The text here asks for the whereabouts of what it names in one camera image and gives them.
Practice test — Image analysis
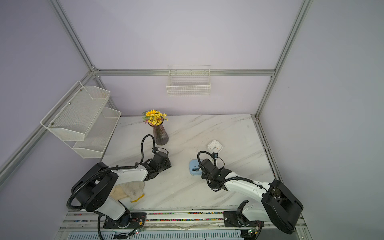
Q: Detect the blue alarm clock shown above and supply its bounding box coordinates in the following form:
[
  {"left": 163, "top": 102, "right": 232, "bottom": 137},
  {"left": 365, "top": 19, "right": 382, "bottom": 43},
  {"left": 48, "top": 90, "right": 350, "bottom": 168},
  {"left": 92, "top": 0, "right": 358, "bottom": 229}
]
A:
[{"left": 189, "top": 159, "right": 202, "bottom": 176}]

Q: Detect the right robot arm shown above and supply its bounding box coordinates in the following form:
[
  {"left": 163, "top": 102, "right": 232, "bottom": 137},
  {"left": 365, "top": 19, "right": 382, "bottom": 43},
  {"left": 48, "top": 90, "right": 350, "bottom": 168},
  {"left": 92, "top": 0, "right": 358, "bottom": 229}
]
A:
[{"left": 197, "top": 151, "right": 304, "bottom": 239}]

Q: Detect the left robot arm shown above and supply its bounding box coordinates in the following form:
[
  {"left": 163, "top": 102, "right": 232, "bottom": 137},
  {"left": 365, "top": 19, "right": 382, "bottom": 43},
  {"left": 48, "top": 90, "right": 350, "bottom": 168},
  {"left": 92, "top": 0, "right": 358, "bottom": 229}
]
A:
[{"left": 67, "top": 147, "right": 172, "bottom": 221}]

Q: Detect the dark glass vase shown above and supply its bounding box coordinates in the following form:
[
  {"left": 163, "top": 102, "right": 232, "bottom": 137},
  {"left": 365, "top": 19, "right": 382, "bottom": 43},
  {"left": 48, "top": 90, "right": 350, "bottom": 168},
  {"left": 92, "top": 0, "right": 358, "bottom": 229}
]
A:
[{"left": 148, "top": 120, "right": 169, "bottom": 146}]

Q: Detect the white yellow cloth glove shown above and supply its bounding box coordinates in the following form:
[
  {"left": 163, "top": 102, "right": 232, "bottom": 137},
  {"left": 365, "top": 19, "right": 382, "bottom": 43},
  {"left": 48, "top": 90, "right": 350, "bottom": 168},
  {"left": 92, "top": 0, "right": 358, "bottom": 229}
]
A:
[{"left": 110, "top": 182, "right": 145, "bottom": 203}]

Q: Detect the yellow flower bouquet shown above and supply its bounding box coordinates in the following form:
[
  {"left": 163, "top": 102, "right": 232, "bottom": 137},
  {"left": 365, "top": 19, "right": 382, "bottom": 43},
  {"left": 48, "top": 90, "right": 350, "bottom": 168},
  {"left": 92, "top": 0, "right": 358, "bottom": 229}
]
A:
[{"left": 143, "top": 110, "right": 168, "bottom": 127}]

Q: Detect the lower white mesh shelf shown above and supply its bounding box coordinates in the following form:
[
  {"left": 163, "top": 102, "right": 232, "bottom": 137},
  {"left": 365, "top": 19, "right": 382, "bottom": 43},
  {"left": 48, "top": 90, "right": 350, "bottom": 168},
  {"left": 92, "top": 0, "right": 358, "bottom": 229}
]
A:
[{"left": 71, "top": 107, "right": 121, "bottom": 159}]

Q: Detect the white mesh shelf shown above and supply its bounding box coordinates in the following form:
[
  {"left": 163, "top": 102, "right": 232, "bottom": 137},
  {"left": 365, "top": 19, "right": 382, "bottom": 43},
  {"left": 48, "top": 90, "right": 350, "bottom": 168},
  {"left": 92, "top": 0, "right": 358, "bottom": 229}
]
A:
[
  {"left": 41, "top": 82, "right": 110, "bottom": 142},
  {"left": 71, "top": 107, "right": 121, "bottom": 159}
]

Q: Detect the upper white mesh shelf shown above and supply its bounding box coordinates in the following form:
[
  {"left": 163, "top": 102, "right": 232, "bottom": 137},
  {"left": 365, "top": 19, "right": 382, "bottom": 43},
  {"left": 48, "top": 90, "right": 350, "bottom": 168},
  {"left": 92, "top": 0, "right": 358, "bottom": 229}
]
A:
[{"left": 41, "top": 82, "right": 110, "bottom": 142}]

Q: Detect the black corrugated cable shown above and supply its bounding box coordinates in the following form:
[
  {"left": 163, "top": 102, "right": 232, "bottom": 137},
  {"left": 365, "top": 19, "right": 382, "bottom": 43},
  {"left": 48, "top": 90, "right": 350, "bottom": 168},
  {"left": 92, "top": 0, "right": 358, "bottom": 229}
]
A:
[{"left": 66, "top": 134, "right": 157, "bottom": 211}]

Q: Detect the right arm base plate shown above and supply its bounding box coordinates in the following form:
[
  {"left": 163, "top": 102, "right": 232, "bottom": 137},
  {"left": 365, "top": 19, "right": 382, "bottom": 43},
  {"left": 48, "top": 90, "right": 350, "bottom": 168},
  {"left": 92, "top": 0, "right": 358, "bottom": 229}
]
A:
[{"left": 223, "top": 211, "right": 265, "bottom": 228}]

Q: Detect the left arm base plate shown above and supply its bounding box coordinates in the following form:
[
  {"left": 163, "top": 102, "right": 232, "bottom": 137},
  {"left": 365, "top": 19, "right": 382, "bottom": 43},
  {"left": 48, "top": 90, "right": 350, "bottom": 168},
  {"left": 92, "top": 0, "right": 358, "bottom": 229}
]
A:
[{"left": 103, "top": 212, "right": 147, "bottom": 229}]

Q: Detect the white wire wall basket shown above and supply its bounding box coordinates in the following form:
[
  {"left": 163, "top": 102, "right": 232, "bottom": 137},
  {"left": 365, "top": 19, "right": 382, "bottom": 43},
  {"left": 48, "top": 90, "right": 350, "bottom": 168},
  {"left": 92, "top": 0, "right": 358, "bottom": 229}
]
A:
[{"left": 167, "top": 65, "right": 211, "bottom": 97}]

